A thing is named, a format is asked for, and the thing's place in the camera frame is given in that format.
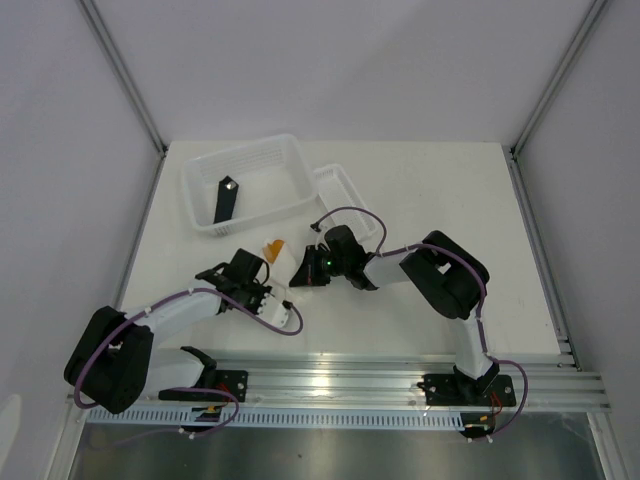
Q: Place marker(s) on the right aluminium frame post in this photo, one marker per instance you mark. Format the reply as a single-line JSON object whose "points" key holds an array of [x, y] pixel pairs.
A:
{"points": [[568, 59]]}

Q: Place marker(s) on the orange plastic spoon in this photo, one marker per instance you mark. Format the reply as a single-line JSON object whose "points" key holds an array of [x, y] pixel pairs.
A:
{"points": [[272, 249]]}

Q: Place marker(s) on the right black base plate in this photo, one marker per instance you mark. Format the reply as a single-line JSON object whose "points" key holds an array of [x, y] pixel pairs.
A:
{"points": [[451, 390]]}

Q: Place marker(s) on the white slotted cable duct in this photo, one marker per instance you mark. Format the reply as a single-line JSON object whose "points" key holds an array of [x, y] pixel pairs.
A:
{"points": [[413, 420]]}

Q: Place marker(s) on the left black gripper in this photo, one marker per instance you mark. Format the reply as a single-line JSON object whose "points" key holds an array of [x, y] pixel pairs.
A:
{"points": [[262, 290]]}

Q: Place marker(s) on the left aluminium frame post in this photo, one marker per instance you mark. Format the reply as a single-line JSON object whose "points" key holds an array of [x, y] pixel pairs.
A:
{"points": [[118, 65]]}

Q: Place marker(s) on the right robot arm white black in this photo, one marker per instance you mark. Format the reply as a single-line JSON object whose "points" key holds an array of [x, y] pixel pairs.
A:
{"points": [[451, 280]]}

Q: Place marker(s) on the left side aluminium rail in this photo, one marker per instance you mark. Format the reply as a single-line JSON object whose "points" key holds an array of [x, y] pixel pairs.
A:
{"points": [[148, 198]]}

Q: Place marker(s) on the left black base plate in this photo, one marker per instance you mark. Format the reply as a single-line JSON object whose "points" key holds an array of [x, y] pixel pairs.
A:
{"points": [[234, 382]]}

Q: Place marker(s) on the aluminium front rail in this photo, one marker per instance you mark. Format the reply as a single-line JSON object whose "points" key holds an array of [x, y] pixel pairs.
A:
{"points": [[369, 382]]}

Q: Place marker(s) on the aluminium frame post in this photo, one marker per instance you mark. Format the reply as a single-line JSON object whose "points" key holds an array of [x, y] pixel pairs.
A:
{"points": [[118, 65], [568, 59]]}

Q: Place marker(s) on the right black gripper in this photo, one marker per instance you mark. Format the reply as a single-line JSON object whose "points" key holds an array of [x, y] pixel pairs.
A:
{"points": [[308, 274]]}

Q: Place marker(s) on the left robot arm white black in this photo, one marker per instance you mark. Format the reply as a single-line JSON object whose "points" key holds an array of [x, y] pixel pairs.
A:
{"points": [[109, 366]]}

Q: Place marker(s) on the small white plastic tray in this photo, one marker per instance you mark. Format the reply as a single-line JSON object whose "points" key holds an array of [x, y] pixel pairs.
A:
{"points": [[335, 190]]}

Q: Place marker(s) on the right side aluminium rail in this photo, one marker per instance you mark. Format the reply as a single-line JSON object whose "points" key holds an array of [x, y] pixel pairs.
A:
{"points": [[548, 282]]}

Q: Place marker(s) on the aluminium rail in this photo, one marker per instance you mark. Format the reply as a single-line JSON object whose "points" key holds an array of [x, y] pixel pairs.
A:
{"points": [[548, 282], [148, 198], [369, 382]]}

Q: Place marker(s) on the large white plastic basket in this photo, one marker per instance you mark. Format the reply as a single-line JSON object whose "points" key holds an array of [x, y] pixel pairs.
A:
{"points": [[248, 186]]}

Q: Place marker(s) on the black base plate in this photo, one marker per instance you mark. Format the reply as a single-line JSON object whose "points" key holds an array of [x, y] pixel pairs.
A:
{"points": [[451, 390], [234, 382]]}

